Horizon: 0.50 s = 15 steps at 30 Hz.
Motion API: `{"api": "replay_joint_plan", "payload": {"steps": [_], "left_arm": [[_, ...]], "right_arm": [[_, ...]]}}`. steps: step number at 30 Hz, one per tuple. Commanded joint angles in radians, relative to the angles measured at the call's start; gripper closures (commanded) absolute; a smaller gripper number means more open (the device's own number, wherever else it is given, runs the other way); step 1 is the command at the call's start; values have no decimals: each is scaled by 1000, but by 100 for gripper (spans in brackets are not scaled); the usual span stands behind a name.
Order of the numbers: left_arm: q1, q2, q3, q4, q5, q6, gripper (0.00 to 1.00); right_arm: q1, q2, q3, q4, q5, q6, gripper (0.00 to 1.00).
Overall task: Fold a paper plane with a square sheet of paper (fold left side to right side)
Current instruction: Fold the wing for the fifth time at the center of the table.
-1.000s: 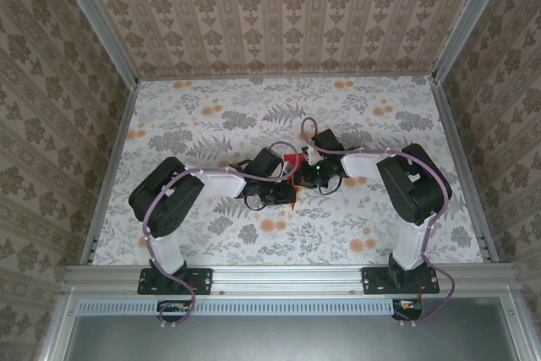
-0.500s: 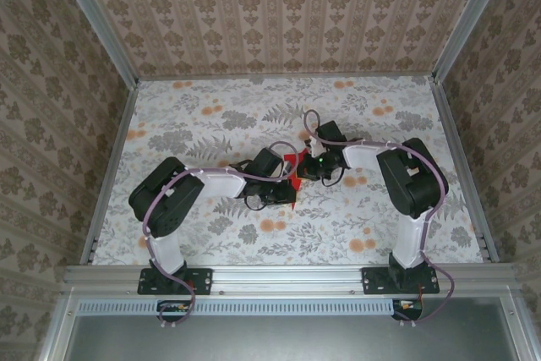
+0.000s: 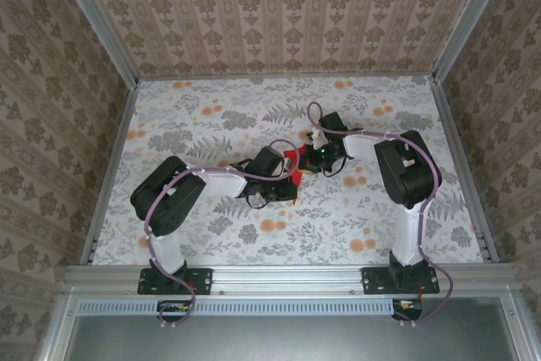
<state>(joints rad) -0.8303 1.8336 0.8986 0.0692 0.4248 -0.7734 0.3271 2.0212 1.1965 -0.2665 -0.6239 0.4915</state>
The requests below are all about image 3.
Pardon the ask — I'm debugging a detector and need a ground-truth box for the aluminium side rail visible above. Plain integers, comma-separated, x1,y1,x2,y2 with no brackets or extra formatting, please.
79,79,140,265
429,77,500,263

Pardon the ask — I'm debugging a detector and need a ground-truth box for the thin aluminium rail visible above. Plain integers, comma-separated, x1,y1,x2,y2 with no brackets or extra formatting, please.
137,73,436,82

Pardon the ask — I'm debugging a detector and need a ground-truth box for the floral patterned tablecloth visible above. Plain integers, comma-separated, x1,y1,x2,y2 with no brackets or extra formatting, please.
90,75,485,267

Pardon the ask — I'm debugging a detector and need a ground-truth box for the purple cable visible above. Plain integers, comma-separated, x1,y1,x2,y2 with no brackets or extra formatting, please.
306,101,456,328
143,139,297,331

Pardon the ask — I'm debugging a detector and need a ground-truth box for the wide aluminium frame rail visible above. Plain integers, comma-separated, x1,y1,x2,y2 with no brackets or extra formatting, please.
63,263,521,294

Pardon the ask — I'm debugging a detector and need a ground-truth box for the grey metal panel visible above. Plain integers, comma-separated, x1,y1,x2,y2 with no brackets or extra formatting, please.
63,314,521,361

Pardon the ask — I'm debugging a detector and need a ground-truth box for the thin black cable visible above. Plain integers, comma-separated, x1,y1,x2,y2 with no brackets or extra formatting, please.
320,153,348,178
244,194,272,211

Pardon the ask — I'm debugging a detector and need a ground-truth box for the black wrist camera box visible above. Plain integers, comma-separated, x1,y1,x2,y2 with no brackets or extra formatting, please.
253,146,284,177
319,112,350,134

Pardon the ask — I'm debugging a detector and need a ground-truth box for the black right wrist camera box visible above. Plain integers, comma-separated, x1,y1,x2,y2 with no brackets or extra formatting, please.
319,112,350,134

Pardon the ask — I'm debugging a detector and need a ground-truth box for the aluminium frame post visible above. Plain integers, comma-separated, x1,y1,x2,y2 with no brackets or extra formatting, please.
49,0,140,85
433,0,519,83

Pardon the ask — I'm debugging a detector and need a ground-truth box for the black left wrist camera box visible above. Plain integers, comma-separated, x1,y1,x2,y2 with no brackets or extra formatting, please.
253,146,284,177

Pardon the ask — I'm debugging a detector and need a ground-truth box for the small controller board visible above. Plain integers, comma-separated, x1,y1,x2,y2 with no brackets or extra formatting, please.
391,298,424,320
158,299,194,323

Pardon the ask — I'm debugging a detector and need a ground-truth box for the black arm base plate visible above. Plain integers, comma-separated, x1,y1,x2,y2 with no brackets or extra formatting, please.
137,267,214,296
362,267,440,296

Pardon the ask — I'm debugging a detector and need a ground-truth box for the white slotted cable duct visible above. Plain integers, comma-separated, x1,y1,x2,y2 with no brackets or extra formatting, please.
78,298,396,316

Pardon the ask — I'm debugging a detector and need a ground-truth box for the red paper sheet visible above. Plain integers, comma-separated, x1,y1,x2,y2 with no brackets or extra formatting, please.
282,145,310,206

